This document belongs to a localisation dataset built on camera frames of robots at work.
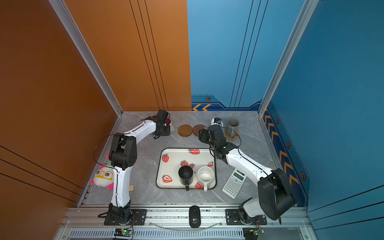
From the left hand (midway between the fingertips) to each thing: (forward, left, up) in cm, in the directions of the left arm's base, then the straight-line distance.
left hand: (167, 130), depth 104 cm
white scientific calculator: (-35, -43, -2) cm, 55 cm away
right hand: (-12, -24, +15) cm, 31 cm away
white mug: (-30, -27, -2) cm, 40 cm away
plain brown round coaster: (+4, -12, -5) cm, 14 cm away
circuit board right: (-58, -48, -3) cm, 75 cm away
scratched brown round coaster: (+5, -21, -4) cm, 22 cm away
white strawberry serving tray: (-20, -5, -4) cm, 21 cm away
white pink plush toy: (-34, +29, +3) cm, 45 cm away
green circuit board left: (-58, +14, -5) cm, 60 cm away
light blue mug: (-14, -31, +27) cm, 44 cm away
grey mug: (-3, -44, +8) cm, 45 cm away
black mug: (-31, -15, -1) cm, 35 cm away
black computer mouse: (-52, -21, -1) cm, 56 cm away
